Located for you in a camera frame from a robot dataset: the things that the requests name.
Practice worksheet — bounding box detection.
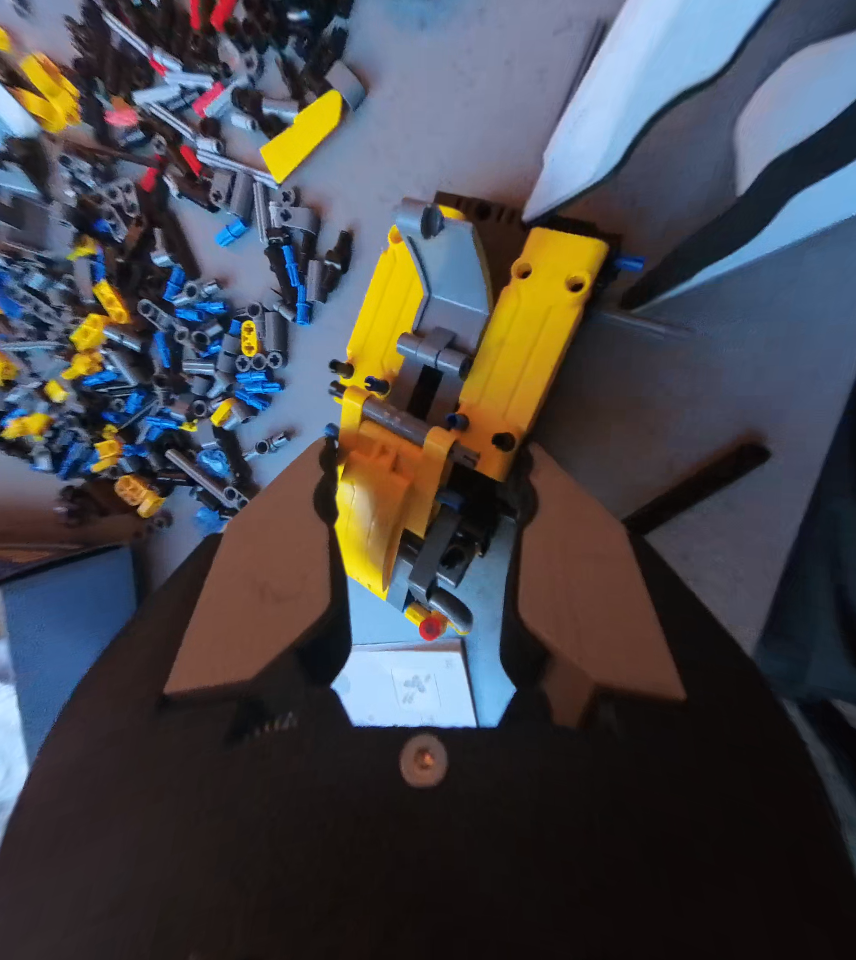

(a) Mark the yellow curved panel piece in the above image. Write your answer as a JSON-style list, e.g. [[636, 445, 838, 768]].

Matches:
[[259, 88, 345, 185]]

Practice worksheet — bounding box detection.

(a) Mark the dark blue cardboard kit box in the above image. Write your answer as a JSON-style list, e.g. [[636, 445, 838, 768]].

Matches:
[[0, 543, 140, 759]]

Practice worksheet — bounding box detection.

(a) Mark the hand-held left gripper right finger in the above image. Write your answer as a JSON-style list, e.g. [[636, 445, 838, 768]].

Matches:
[[500, 442, 688, 729]]

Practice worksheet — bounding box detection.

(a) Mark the grey desk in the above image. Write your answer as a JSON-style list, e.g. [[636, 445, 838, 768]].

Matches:
[[0, 0, 856, 729]]

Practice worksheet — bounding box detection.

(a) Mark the pile of small brick parts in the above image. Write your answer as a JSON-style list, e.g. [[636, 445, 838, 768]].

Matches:
[[0, 0, 369, 534]]

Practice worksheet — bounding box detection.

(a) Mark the white instruction booklet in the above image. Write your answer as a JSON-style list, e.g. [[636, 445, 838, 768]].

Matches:
[[332, 641, 478, 729]]

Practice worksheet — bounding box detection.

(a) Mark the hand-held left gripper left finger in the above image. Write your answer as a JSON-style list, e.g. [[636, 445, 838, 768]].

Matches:
[[164, 438, 354, 699]]

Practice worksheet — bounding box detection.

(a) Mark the yellow toy brick vehicle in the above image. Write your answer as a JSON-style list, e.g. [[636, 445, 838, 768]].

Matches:
[[326, 191, 647, 642]]

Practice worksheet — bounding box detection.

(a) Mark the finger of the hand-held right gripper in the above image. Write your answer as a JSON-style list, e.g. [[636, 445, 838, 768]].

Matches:
[[619, 7, 856, 312], [521, 0, 782, 222]]

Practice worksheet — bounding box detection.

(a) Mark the dark grey axle rod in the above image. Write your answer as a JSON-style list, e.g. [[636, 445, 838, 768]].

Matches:
[[594, 307, 698, 335]]

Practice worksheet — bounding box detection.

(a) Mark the long black holed beam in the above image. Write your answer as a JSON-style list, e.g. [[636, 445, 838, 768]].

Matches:
[[623, 441, 773, 535]]

